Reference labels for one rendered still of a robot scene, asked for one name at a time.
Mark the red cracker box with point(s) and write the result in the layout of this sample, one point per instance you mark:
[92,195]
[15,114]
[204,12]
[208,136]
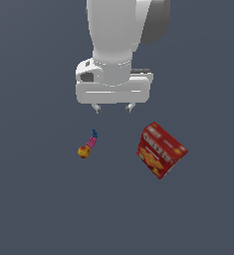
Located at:
[161,150]

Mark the small colourful toy stick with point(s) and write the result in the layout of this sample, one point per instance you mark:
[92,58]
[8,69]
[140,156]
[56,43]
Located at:
[88,146]

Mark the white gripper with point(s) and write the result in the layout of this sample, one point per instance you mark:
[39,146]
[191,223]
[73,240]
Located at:
[112,93]

